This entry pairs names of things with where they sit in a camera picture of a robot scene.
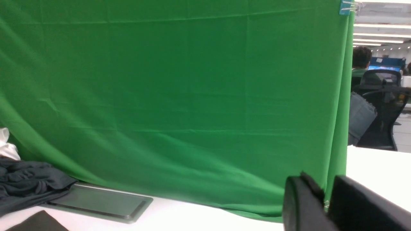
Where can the metal table cable hatch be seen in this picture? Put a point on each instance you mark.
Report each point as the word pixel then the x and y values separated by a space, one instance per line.
pixel 100 203

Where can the seated person in background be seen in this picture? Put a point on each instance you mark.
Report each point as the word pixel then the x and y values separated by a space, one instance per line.
pixel 361 113

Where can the dark teal crumpled garment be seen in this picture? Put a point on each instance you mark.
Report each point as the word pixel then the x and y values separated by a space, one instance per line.
pixel 24 184

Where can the green backdrop cloth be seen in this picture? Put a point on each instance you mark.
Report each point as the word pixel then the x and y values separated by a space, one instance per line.
pixel 213 102

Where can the white garment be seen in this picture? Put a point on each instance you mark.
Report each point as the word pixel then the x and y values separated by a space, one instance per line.
pixel 7 149

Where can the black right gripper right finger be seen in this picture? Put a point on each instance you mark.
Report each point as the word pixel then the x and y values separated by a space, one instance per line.
pixel 354 207

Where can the blue computer monitor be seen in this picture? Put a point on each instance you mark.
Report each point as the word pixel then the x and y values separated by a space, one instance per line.
pixel 386 63

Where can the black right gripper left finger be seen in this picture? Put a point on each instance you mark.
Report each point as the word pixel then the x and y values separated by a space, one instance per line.
pixel 303 205

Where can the black office chair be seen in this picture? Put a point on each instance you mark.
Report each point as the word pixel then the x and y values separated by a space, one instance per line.
pixel 383 90

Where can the blue binder clip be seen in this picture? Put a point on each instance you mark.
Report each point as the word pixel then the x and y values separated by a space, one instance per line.
pixel 348 6

